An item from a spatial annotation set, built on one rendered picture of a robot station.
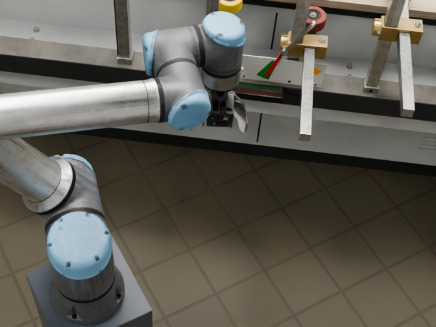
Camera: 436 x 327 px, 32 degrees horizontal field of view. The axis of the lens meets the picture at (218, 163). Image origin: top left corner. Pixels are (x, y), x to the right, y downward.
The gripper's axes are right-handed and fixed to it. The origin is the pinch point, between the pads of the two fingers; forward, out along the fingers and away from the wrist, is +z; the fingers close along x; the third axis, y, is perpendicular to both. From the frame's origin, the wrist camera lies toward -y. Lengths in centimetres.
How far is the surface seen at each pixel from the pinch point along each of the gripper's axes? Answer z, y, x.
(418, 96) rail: 24, -36, 63
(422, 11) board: 4, -52, 61
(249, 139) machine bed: 81, -61, 16
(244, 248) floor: 94, -21, 15
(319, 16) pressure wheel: 3, -47, 29
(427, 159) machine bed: 80, -56, 84
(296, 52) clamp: 10.2, -38.1, 23.3
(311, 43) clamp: 6.7, -38.6, 27.0
